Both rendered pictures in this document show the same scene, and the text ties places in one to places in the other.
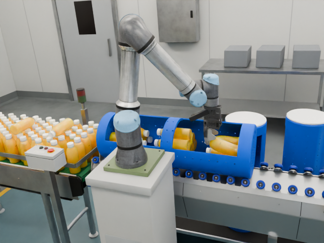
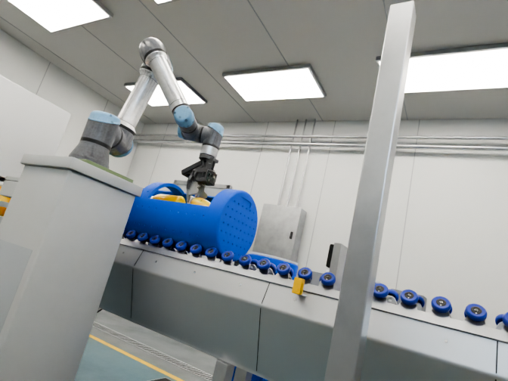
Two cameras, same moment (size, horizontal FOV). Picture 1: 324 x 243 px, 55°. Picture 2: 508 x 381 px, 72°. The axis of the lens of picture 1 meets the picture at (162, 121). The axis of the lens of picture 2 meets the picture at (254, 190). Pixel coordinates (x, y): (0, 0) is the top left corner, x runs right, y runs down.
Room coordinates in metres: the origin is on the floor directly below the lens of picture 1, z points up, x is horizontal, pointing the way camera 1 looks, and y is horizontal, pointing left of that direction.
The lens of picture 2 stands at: (0.09, -0.72, 0.92)
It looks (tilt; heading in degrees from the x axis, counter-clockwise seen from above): 13 degrees up; 10
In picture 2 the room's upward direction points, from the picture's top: 14 degrees clockwise
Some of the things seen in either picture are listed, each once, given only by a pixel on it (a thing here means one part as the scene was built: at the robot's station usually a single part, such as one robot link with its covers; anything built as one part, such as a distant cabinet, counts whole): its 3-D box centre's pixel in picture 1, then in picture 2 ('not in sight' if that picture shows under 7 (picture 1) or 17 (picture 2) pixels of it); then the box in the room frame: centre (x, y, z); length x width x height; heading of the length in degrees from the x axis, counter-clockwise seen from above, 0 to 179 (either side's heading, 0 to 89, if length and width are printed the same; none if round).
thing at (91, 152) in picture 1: (94, 150); not in sight; (1.83, 0.45, 0.96); 0.40 x 0.01 x 0.03; 157
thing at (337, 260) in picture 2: not in sight; (336, 268); (1.28, -0.84, 1.00); 0.10 x 0.04 x 0.15; 157
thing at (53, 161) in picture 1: (46, 157); (22, 189); (1.61, 0.68, 1.05); 0.20 x 0.10 x 0.10; 67
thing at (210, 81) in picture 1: (210, 86); (212, 136); (1.47, -0.25, 1.45); 0.09 x 0.08 x 0.11; 95
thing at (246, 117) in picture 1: (245, 119); (273, 258); (2.01, -0.58, 1.03); 0.28 x 0.28 x 0.01
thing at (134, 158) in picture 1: (130, 151); (91, 154); (1.30, 0.16, 1.22); 0.15 x 0.15 x 0.10
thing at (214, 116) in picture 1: (212, 116); (205, 170); (1.47, -0.26, 1.29); 0.09 x 0.08 x 0.12; 67
